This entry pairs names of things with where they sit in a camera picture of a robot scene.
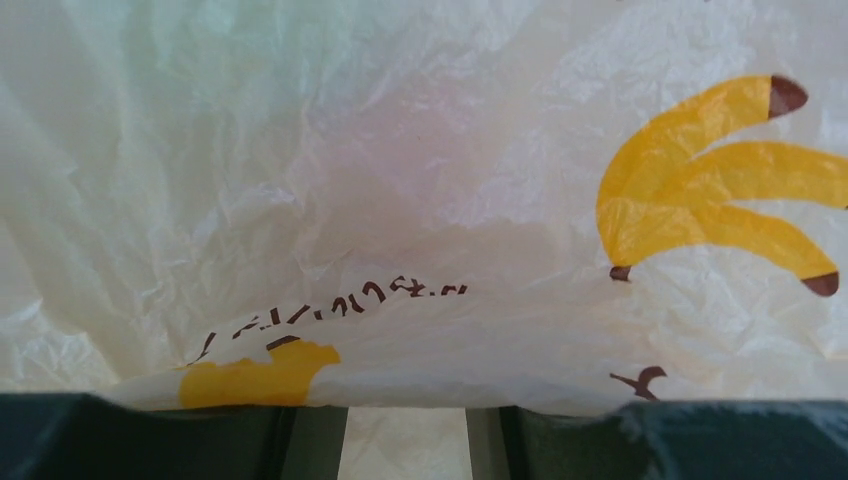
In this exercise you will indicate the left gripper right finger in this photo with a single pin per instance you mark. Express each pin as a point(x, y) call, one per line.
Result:
point(681, 440)

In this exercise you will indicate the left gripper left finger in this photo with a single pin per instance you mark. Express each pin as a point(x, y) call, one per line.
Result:
point(81, 436)

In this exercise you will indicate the orange printed plastic bag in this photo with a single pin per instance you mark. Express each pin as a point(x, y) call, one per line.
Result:
point(560, 205)

